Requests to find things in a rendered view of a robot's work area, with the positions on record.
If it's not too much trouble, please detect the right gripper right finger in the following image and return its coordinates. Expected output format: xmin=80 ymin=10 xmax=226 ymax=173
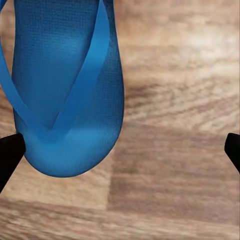
xmin=224 ymin=133 xmax=240 ymax=172

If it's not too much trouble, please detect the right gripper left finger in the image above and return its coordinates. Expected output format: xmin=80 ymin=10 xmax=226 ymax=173
xmin=0 ymin=133 xmax=26 ymax=193

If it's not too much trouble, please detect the sandal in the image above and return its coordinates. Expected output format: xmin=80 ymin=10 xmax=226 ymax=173
xmin=0 ymin=0 xmax=125 ymax=178

